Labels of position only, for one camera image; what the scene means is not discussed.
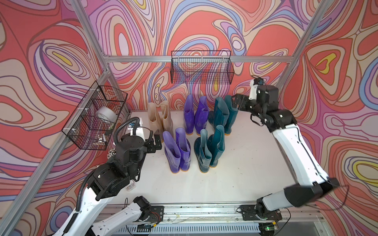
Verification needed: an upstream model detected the aluminium front rail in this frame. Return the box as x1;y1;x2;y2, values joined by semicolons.
103;202;325;228

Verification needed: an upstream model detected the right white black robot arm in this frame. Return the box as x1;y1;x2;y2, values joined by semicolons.
231;85;341;220

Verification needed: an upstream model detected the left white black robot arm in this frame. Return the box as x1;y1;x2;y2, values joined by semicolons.
55;117;162;236

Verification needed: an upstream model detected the left black wire basket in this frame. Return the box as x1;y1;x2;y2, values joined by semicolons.
62;82;128;150

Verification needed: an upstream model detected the back black wire basket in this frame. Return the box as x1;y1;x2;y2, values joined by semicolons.
170;49;234;85

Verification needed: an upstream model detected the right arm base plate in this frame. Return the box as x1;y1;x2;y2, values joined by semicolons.
236;204;283;222

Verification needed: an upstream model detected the black wire basket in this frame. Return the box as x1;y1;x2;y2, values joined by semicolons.
170;49;234;85
62;82;128;150

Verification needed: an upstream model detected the white tape roll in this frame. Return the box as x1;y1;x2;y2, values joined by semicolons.
95;106;117;123

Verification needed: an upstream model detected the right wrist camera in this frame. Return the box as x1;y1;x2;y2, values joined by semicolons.
249;76;264;100

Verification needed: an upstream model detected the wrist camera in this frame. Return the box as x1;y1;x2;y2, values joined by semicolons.
249;76;264;100
125;117;145;138

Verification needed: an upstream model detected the small clear plastic box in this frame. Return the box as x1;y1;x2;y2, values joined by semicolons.
126;180;136;192

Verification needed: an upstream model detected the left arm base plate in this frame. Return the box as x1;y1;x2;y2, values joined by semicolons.
135;205;164;223

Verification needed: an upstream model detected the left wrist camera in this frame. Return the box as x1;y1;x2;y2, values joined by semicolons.
125;117;145;138

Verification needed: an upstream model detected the teal rain boot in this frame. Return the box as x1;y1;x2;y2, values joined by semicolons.
207;125;225;168
224;95;239;135
208;97;229;128
194;129;212;173

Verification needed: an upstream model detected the thin purple rain boot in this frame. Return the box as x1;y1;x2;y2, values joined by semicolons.
184;94;195;135

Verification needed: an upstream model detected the beige rain boot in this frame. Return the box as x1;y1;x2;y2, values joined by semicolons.
147;102;164;143
160;100;174;137

